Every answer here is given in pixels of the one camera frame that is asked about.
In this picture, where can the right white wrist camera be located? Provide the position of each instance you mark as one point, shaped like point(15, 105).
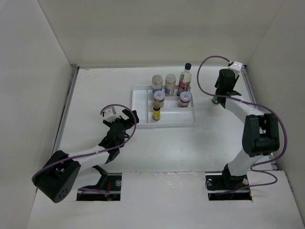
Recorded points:
point(235, 67)

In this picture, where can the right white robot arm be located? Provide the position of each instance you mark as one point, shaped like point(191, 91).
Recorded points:
point(260, 134)

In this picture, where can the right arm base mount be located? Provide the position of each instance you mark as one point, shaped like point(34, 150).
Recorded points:
point(224, 187)

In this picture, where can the tall dark soy sauce bottle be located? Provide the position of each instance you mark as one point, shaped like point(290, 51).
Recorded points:
point(185, 79)

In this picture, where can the pink label spice jar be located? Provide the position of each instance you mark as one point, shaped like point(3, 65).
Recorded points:
point(169, 87)

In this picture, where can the red cap chili sauce bottle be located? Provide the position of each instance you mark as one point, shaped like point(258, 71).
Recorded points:
point(215, 100)

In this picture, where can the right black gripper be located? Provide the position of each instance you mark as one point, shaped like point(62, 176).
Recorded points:
point(235, 78)

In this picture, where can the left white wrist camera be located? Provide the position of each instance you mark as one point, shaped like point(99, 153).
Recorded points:
point(109, 114)

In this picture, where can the blue label spice jar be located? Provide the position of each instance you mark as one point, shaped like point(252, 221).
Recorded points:
point(157, 83)

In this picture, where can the small yellow label bottle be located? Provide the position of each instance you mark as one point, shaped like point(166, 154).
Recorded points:
point(156, 111)

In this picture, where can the red lid pink jar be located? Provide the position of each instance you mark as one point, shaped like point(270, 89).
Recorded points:
point(184, 99)

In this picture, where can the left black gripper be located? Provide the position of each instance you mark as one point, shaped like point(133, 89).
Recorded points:
point(128, 122)

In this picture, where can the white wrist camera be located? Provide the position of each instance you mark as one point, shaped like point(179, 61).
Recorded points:
point(235, 67)
point(109, 114)

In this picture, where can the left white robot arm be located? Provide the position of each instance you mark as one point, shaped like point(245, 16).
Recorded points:
point(83, 170)

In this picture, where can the white divided organizer tray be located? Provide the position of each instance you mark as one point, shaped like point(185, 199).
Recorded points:
point(171, 114)

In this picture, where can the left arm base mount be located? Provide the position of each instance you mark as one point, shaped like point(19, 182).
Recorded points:
point(96, 184)

